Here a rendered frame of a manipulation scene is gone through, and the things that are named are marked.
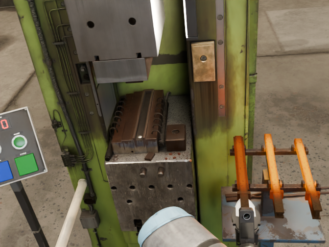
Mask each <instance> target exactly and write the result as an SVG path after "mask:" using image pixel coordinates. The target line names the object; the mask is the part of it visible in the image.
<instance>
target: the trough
mask: <svg viewBox="0 0 329 247"><path fill-rule="evenodd" d="M151 92H152V91H145V93H144V98H143V102H142V107H141V113H140V117H139V122H138V126H137V131H136V135H135V140H136V141H138V140H143V133H144V128H145V122H146V117H147V112H148V107H149V102H150V97H151ZM138 136H142V137H141V138H138Z"/></svg>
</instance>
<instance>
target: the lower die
mask: <svg viewBox="0 0 329 247"><path fill-rule="evenodd" d="M145 91H152V92H151V97H150V102H149V107H148V112H147V117H146V122H145V128H144V133H143V140H138V141H136V140H135V135H136V131H137V126H138V122H139V117H140V113H141V107H142V102H143V98H144V93H145ZM125 97H126V98H127V100H126V98H125V99H124V102H125V103H126V105H124V103H123V105H122V106H123V107H124V110H123V108H121V112H122V113H123V115H121V113H120V115H119V117H120V118H121V121H120V119H118V123H119V125H120V126H118V124H117V125H116V128H117V129H118V133H117V131H116V129H115V132H114V135H113V138H112V142H111V144H112V148H113V152H114V154H130V153H132V152H131V151H133V153H148V152H159V145H158V141H159V133H158V132H157V131H154V132H153V134H151V132H152V131H153V130H158V131H160V127H159V126H158V125H155V126H154V128H152V126H153V125H154V124H159V125H161V122H160V120H155V122H153V120H154V119H155V118H159V119H162V118H161V115H160V114H156V116H154V115H155V113H161V114H162V110H161V109H157V110H156V111H155V109H156V108H157V107H160V108H163V105H162V104H160V103H159V104H158V105H157V106H156V104H157V103H158V102H161V103H164V102H163V100H162V99H158V101H157V98H163V99H164V90H154V89H145V90H143V91H140V92H134V93H133V94H126V95H125Z"/></svg>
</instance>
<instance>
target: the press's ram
mask: <svg viewBox="0 0 329 247"><path fill-rule="evenodd" d="M64 3H65V7H66V11H67V15H68V18H69V22H70V27H71V31H72V35H73V38H74V42H75V46H76V50H77V54H78V58H79V62H87V61H95V60H96V58H97V56H99V60H100V61H101V60H115V59H129V58H137V57H138V54H139V53H140V52H141V57H142V58H144V57H157V56H158V54H159V48H160V43H161V38H162V33H163V28H164V23H165V8H164V0H64Z"/></svg>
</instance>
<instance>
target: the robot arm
mask: <svg viewBox="0 0 329 247"><path fill-rule="evenodd" d="M232 222H233V226H235V238H236V246H238V247H258V231H259V228H258V226H260V214H259V212H258V211H257V209H256V207H255V206H254V205H253V203H252V202H251V201H250V200H249V207H241V204H240V199H239V200H238V202H237V203H236V205H235V208H234V210H233V213H232ZM238 242H239V244H238ZM138 243H139V244H140V247H227V246H226V245H224V244H223V243H222V242H221V241H220V240H218V239H217V238H216V237H215V236H214V235H213V234H211V233H210V232H209V231H208V230H207V229H206V228H205V227H203V226H202V225H201V224H200V223H199V222H198V221H197V220H196V219H195V218H194V216H193V215H191V214H188V213H187V212H186V211H184V210H183V209H182V208H180V207H168V208H165V209H162V210H160V211H158V212H157V213H155V214H154V215H153V216H151V217H150V218H149V219H148V220H147V221H146V222H145V224H144V225H143V226H142V228H141V230H140V232H139V235H138ZM254 243H256V244H254Z"/></svg>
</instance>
